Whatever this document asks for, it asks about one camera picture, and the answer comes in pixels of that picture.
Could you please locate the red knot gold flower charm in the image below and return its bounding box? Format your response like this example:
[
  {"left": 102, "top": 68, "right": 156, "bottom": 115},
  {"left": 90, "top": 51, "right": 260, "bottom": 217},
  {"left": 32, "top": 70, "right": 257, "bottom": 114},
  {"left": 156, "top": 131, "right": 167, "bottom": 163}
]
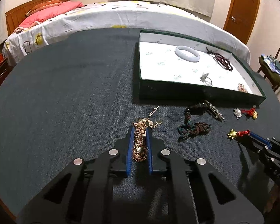
[{"left": 227, "top": 129, "right": 250, "bottom": 140}]

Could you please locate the wooden headboard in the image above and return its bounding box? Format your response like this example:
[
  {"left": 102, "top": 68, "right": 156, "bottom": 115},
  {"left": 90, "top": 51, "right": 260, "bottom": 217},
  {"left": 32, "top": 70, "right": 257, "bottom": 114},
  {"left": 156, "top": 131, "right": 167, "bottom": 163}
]
[{"left": 5, "top": 0, "right": 70, "bottom": 36}]

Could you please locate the dark red bead bracelet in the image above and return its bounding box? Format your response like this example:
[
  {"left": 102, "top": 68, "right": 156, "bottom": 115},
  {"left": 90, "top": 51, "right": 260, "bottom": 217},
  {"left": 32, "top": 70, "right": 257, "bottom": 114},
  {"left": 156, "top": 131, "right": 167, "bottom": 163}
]
[{"left": 205, "top": 47, "right": 234, "bottom": 72}]

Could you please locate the brown wooden door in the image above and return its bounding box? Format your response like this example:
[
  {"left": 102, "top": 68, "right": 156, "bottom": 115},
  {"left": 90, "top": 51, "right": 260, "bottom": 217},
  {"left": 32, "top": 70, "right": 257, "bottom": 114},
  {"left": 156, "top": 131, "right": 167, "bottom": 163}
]
[{"left": 223, "top": 0, "right": 260, "bottom": 44}]

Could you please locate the dark braided cord bracelet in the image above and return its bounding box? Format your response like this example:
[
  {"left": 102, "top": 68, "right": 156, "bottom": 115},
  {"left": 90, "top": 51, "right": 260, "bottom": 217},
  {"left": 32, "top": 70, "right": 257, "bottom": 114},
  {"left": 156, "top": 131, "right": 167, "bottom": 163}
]
[{"left": 177, "top": 102, "right": 212, "bottom": 143}]

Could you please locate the dark grey table cloth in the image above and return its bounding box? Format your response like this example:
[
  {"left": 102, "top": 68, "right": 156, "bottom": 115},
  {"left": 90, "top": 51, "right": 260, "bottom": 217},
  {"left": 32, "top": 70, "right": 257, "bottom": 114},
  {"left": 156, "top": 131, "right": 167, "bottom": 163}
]
[{"left": 0, "top": 28, "right": 280, "bottom": 223}]

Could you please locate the orange cushion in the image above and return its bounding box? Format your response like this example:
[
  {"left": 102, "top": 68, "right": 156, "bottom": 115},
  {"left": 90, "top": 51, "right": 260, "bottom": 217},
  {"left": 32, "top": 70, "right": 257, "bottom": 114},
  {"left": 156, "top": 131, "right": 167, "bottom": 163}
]
[{"left": 26, "top": 0, "right": 63, "bottom": 17}]

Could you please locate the person right hand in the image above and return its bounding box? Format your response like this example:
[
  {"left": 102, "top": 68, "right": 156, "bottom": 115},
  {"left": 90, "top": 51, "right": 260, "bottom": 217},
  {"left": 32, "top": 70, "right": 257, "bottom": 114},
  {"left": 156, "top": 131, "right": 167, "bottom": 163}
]
[{"left": 263, "top": 183, "right": 280, "bottom": 214}]

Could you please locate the pink pillow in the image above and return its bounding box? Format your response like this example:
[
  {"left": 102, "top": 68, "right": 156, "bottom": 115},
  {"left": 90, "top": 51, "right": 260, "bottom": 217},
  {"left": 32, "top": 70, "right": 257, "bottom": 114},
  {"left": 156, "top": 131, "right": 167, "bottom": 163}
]
[{"left": 13, "top": 1, "right": 84, "bottom": 33}]

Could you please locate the bed with patterned sheet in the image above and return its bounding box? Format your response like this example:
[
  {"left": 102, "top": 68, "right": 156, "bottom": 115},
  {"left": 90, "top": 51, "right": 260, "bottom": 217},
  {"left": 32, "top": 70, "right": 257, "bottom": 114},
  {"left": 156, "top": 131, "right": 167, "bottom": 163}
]
[{"left": 3, "top": 1, "right": 251, "bottom": 66}]

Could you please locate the clothes pile on chair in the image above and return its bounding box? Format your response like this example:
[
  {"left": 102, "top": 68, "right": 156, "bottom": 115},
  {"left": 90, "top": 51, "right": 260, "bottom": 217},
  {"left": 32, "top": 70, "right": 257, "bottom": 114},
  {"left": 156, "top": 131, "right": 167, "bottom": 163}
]
[{"left": 257, "top": 54, "right": 280, "bottom": 87}]

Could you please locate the silver crystal hair clip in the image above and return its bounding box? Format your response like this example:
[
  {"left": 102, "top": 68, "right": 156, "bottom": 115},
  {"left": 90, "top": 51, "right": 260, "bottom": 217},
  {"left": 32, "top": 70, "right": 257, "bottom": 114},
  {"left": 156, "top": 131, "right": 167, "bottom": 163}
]
[{"left": 205, "top": 100, "right": 225, "bottom": 121}]

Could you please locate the white jade bangle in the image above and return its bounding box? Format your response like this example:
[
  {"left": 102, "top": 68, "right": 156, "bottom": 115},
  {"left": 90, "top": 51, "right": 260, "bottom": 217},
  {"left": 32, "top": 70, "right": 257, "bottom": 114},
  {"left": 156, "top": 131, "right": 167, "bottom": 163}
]
[{"left": 175, "top": 46, "right": 200, "bottom": 63}]

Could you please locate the large pearl flower brooch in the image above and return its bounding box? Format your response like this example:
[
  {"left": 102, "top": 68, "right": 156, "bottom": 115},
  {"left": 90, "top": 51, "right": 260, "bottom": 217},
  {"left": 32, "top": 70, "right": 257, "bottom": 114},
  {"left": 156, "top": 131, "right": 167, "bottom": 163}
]
[{"left": 237, "top": 83, "right": 248, "bottom": 93}]

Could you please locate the small pearl flower brooch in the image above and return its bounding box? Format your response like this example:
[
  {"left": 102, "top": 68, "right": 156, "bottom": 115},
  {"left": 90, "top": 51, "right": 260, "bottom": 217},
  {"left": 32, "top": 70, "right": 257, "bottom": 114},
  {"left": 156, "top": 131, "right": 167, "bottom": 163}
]
[{"left": 234, "top": 108, "right": 242, "bottom": 119}]

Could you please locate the silver flower ring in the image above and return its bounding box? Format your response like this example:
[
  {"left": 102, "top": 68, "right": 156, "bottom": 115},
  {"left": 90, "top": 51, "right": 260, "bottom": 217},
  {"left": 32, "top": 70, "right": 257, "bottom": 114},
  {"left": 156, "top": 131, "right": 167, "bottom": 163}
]
[{"left": 199, "top": 72, "right": 213, "bottom": 87}]

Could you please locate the red knot gold ingot charm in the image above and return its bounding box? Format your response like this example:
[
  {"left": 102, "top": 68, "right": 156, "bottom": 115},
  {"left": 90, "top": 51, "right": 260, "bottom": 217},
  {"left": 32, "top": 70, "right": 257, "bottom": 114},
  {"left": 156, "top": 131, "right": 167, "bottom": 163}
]
[{"left": 240, "top": 105, "right": 258, "bottom": 120}]

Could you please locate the pink gold chain bracelet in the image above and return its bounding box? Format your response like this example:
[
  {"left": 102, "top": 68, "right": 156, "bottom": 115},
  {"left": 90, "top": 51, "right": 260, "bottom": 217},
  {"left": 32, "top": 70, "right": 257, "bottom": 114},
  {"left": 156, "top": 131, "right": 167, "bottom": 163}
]
[{"left": 132, "top": 106, "right": 163, "bottom": 163}]

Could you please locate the green tray white lining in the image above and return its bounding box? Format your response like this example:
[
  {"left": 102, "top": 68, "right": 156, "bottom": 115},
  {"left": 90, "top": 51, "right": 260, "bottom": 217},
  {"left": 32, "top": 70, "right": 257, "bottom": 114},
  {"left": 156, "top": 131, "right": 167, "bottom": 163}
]
[{"left": 139, "top": 30, "right": 266, "bottom": 107}]

